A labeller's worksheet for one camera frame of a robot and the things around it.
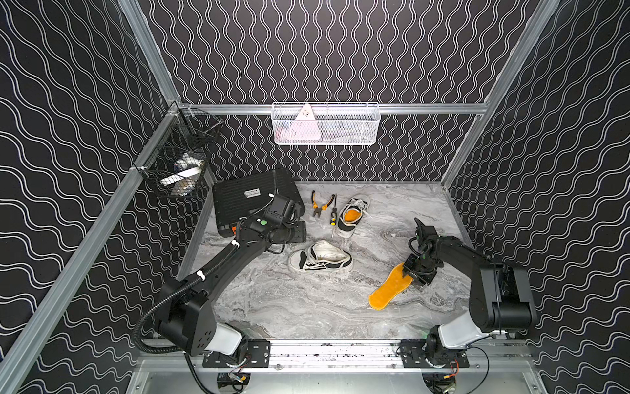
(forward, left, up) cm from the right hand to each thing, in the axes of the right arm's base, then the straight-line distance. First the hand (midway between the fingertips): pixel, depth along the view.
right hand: (408, 277), depth 91 cm
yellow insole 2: (-3, +6, +1) cm, 7 cm away
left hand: (+8, +40, +19) cm, 45 cm away
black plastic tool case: (+33, +64, +9) cm, 72 cm away
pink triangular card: (+40, +38, +37) cm, 67 cm away
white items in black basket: (+17, +73, +37) cm, 84 cm away
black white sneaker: (+17, +22, +5) cm, 29 cm away
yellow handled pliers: (+30, +34, +2) cm, 46 cm away
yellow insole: (+25, +19, +5) cm, 32 cm away
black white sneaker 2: (+7, +32, +2) cm, 33 cm away
